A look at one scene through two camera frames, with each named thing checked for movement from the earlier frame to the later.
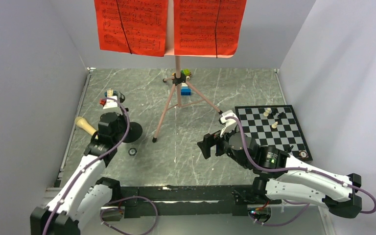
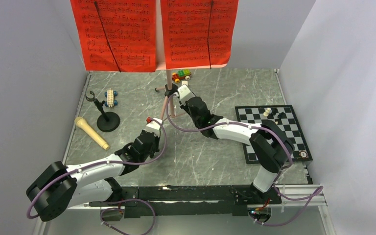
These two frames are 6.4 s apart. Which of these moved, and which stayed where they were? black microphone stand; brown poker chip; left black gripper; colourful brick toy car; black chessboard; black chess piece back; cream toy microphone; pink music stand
Moved: black microphone stand; pink music stand; left black gripper
Stayed: brown poker chip; cream toy microphone; colourful brick toy car; black chessboard; black chess piece back
